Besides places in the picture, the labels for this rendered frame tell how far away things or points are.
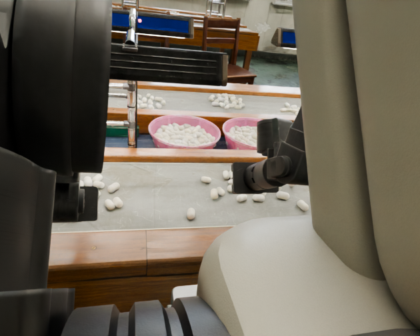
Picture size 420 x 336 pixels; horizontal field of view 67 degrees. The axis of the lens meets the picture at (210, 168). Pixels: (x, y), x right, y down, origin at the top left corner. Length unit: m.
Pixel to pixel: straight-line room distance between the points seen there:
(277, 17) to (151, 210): 5.67
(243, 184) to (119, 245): 0.29
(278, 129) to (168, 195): 0.41
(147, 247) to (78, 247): 0.14
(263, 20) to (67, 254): 5.78
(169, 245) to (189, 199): 0.20
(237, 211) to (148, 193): 0.25
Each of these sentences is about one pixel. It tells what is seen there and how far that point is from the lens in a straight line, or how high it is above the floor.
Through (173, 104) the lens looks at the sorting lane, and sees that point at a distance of 1.48.
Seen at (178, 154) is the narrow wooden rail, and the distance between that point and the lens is 1.03.
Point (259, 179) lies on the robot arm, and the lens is 0.60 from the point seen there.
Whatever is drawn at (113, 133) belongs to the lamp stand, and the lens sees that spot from 1.30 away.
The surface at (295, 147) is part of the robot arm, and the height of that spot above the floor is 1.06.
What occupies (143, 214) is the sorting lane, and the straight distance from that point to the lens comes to 0.82.
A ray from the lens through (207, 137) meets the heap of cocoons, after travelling 1.23.
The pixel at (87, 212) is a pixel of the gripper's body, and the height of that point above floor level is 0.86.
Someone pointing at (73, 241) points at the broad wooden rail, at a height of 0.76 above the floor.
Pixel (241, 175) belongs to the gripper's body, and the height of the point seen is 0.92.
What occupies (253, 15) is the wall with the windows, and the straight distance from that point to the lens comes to 6.14.
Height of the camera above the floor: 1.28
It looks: 32 degrees down
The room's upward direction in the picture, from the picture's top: 9 degrees clockwise
